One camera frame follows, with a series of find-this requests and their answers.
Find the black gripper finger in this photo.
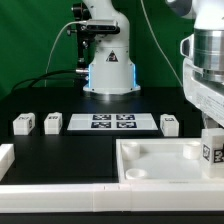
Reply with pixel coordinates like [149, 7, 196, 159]
[202, 113, 219, 129]

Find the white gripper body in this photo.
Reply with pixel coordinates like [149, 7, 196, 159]
[183, 58, 224, 127]

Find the white square tabletop part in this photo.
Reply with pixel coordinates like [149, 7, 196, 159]
[116, 138, 224, 184]

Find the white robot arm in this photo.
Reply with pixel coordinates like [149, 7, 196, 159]
[82, 0, 224, 127]

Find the white marker sheet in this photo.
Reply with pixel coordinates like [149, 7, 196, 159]
[68, 113, 157, 131]

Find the white left fence piece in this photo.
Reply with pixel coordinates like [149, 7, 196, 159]
[0, 144, 15, 181]

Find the white cable right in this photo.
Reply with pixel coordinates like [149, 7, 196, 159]
[139, 0, 184, 88]

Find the white cable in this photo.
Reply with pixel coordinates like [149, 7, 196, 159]
[44, 20, 88, 88]
[139, 0, 184, 88]

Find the black camera on stand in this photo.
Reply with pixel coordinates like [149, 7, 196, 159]
[67, 3, 120, 80]

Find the white cable left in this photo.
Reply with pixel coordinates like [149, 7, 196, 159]
[44, 20, 88, 88]

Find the white front fence rail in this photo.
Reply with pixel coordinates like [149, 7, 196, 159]
[0, 183, 224, 213]

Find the black cable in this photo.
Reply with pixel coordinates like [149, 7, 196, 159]
[11, 69, 88, 93]

